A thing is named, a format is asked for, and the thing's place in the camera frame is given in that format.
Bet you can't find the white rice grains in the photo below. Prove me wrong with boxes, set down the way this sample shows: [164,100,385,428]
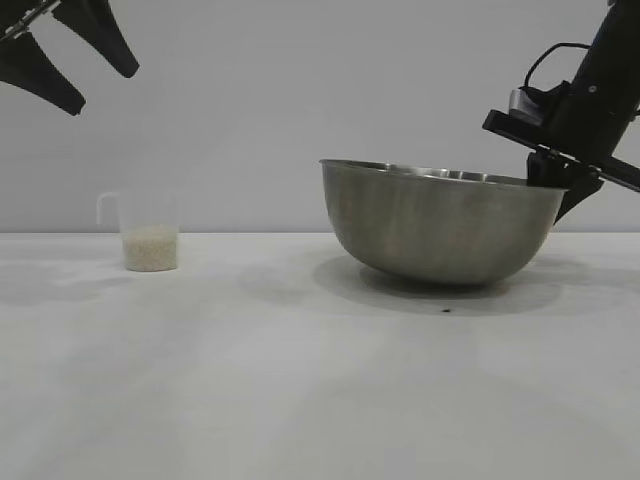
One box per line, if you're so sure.
[122,224,180,272]

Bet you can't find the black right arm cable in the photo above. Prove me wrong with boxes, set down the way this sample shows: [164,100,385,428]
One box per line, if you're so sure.
[522,42,592,92]

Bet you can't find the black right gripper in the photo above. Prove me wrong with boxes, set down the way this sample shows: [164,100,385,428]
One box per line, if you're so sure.
[482,0,640,225]

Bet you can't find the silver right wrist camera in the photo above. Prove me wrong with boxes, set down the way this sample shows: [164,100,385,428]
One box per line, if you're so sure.
[508,86,551,125]

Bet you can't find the clear plastic measuring cup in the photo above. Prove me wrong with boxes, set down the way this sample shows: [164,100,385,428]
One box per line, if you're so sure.
[95,189,182,273]

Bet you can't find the stainless steel mixing bowl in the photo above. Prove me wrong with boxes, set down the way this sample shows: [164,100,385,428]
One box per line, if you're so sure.
[318,158,571,287]

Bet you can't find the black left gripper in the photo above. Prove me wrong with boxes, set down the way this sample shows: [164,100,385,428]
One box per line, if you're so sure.
[0,0,140,117]

